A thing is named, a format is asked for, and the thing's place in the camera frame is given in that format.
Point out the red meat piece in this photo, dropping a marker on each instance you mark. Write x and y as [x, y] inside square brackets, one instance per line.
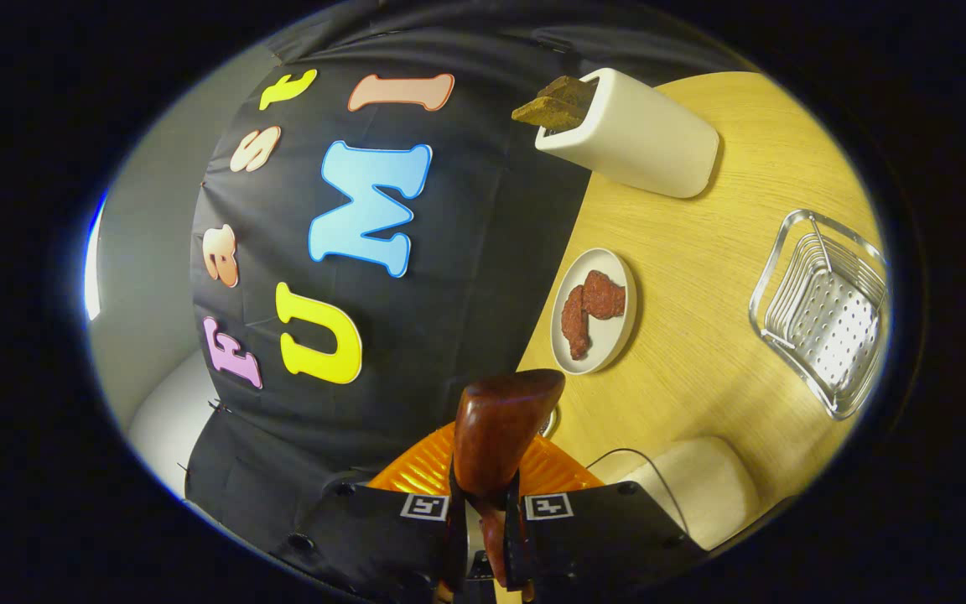
[575, 331]
[603, 295]

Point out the brown wooden spoon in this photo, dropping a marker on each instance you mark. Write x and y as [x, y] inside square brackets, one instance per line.
[500, 428]

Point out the white toaster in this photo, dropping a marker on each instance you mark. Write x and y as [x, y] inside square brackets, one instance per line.
[642, 134]

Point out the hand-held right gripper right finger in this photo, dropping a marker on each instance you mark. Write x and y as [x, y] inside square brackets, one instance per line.
[600, 537]

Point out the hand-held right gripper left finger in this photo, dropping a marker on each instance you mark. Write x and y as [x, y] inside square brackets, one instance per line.
[374, 528]

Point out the brown toast slice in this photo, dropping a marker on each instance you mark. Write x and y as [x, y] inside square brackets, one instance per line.
[546, 116]
[571, 88]

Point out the white round plate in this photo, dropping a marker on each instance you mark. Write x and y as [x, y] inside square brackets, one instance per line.
[613, 344]

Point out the black backdrop cloth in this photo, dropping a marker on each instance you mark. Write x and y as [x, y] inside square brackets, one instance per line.
[466, 277]

